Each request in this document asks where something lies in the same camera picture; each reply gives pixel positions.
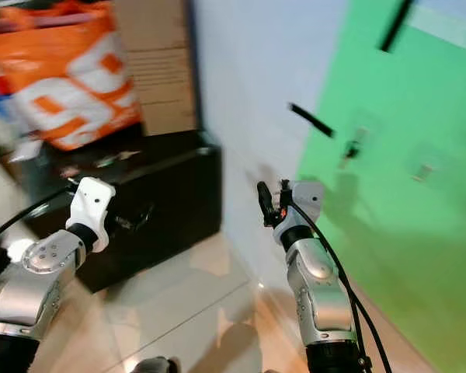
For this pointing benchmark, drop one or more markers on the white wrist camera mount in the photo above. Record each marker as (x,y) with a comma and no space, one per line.
(309,198)
(93,203)

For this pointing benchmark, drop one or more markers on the clear adhesive wall hook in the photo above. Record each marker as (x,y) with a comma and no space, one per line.
(359,135)
(425,169)

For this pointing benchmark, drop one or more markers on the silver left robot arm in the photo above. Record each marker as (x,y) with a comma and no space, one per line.
(35,284)

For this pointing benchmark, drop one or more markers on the black tape strip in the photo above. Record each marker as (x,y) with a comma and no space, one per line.
(311,120)
(396,25)

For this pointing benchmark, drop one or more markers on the green wall sheet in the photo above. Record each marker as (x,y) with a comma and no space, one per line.
(419,249)

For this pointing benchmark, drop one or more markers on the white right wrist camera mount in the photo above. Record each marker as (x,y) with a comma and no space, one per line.
(309,198)

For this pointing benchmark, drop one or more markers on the dark key bunch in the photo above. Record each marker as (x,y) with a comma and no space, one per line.
(349,149)

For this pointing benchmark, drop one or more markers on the brown cardboard box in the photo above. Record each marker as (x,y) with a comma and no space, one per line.
(159,62)

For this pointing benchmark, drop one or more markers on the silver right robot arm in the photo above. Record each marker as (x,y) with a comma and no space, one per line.
(322,295)

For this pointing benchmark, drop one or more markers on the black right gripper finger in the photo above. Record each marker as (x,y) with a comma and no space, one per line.
(283,190)
(266,202)

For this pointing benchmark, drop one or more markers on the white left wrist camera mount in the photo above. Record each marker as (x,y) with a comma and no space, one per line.
(93,203)

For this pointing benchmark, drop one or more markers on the clear tape strip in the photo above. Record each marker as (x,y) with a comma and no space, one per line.
(446,25)

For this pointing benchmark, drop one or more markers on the grey robot foot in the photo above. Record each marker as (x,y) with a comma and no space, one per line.
(155,365)

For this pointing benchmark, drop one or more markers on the orange white shopping bag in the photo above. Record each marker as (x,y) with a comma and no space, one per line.
(62,70)

